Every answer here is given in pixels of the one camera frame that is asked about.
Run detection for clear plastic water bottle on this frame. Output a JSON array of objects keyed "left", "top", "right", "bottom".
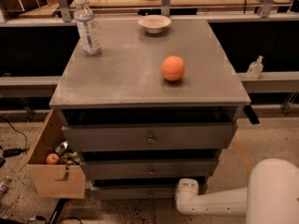
[{"left": 74, "top": 0, "right": 101, "bottom": 55}]

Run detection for white ceramic bowl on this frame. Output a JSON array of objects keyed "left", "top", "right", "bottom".
[{"left": 138, "top": 15, "right": 171, "bottom": 35}]

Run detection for grey bottom drawer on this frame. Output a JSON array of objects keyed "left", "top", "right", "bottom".
[{"left": 91, "top": 184, "right": 177, "bottom": 200}]

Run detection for grey middle drawer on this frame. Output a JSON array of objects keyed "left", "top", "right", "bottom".
[{"left": 81, "top": 159, "right": 218, "bottom": 180}]

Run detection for red apple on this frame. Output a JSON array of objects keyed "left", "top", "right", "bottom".
[{"left": 46, "top": 153, "right": 60, "bottom": 164}]

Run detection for black power adapter with cable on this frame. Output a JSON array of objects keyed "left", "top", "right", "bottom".
[{"left": 1, "top": 116, "right": 29, "bottom": 158}]

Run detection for orange ball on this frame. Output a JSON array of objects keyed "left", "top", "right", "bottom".
[{"left": 161, "top": 56, "right": 185, "bottom": 81}]

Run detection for green snack packets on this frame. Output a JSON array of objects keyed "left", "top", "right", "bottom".
[{"left": 53, "top": 141, "right": 80, "bottom": 165}]

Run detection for wooden box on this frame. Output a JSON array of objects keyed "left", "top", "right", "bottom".
[{"left": 26, "top": 110, "right": 85, "bottom": 199}]

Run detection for clear sanitizer pump bottle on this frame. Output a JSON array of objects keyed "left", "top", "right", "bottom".
[{"left": 246, "top": 56, "right": 263, "bottom": 79}]

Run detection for grey drawer cabinet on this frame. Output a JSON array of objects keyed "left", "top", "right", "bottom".
[{"left": 50, "top": 19, "right": 249, "bottom": 188}]

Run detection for grey top drawer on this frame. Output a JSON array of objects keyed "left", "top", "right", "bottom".
[{"left": 62, "top": 122, "right": 237, "bottom": 152}]

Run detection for grey drawer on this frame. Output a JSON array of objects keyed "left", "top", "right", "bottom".
[
  {"left": 62, "top": 122, "right": 237, "bottom": 152},
  {"left": 91, "top": 184, "right": 177, "bottom": 200},
  {"left": 81, "top": 159, "right": 218, "bottom": 180}
]

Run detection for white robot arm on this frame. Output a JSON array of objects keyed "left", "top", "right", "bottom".
[{"left": 176, "top": 159, "right": 299, "bottom": 224}]

